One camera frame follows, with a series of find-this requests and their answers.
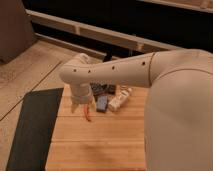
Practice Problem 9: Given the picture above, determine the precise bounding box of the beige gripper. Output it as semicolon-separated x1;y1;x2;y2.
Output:
70;83;93;114

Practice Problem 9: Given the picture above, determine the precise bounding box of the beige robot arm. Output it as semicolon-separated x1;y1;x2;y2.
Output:
60;49;213;171

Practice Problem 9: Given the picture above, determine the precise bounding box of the blue rectangular block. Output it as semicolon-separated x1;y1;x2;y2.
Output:
96;96;108;113

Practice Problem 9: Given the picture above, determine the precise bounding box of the black remote-like object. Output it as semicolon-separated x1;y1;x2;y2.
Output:
90;83;116;96

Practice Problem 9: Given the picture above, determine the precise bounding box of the wooden cutting board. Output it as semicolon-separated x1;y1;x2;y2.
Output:
45;86;148;171

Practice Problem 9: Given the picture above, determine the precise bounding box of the dark grey floor mat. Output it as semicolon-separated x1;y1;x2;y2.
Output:
6;88;63;171

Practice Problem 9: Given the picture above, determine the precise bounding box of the brown cabinet corner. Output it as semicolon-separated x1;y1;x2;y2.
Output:
0;0;36;63

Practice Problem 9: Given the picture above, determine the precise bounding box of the wooden rail frame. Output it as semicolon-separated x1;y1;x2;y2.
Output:
27;10;179;53

